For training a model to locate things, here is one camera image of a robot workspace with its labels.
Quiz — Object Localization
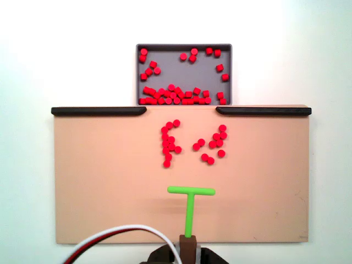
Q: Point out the gray plastic tray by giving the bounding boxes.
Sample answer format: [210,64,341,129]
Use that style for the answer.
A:
[135,43,233,106]

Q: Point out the green T-shaped pusher tool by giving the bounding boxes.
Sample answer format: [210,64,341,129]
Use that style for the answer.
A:
[167,186,216,264]

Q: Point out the black foam bar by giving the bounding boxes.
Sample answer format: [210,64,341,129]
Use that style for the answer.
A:
[216,106,312,117]
[51,107,147,116]

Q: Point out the pink flat board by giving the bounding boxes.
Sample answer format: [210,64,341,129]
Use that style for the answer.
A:
[52,104,310,245]

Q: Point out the red white black servo cable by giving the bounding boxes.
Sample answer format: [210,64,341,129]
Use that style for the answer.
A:
[65,224,183,264]

